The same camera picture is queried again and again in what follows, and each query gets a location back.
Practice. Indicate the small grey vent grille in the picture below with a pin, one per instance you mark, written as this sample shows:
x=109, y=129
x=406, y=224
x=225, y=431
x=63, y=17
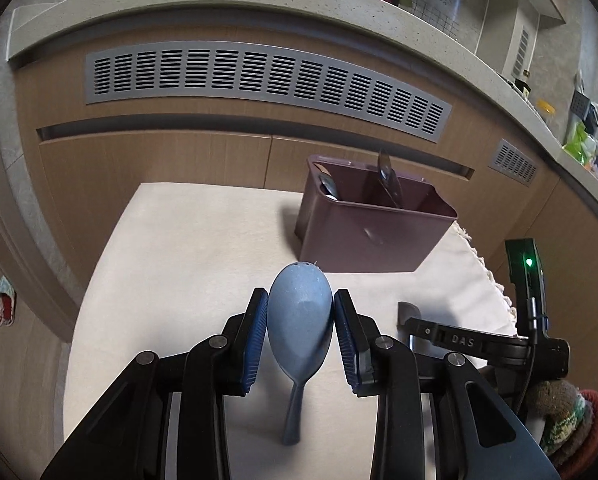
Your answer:
x=515, y=162

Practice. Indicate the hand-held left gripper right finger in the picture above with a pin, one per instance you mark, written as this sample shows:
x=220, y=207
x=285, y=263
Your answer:
x=349, y=345

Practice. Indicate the grey stone kitchen countertop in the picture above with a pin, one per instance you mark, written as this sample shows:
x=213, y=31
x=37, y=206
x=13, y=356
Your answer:
x=229, y=15

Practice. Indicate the green plastic bag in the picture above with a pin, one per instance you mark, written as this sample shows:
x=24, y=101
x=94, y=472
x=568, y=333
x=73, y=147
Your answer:
x=581, y=145

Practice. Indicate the white wall vent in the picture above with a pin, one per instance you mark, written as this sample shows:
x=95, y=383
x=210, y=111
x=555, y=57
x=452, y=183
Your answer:
x=522, y=50

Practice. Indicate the maroon plastic utensil box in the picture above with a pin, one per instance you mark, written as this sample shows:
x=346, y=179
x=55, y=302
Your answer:
x=369, y=240

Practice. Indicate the plain steel spoon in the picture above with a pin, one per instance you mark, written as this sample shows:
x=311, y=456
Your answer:
x=330, y=188

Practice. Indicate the large grey vent grille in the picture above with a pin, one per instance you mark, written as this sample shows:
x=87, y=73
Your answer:
x=269, y=85

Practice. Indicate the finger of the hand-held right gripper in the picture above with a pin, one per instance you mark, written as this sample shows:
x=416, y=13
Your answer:
x=408, y=310

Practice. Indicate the white tablecloth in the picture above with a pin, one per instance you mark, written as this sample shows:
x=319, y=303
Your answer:
x=179, y=260

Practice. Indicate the jar with yellow lid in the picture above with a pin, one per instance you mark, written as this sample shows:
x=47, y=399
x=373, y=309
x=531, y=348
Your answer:
x=546, y=110

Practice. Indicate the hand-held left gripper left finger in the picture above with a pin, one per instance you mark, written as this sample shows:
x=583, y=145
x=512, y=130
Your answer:
x=254, y=345

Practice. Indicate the pair of green slippers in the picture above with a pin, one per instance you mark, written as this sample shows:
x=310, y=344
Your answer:
x=0, y=302

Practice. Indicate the multicolour knitted cushion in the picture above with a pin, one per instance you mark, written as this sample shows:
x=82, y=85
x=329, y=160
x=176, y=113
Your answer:
x=564, y=420

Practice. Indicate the wooden kitchen cabinet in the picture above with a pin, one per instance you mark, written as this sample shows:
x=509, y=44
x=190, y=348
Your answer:
x=179, y=165

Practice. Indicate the blue-grey plastic rice spoon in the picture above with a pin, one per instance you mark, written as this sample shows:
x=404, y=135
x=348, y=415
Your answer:
x=299, y=320

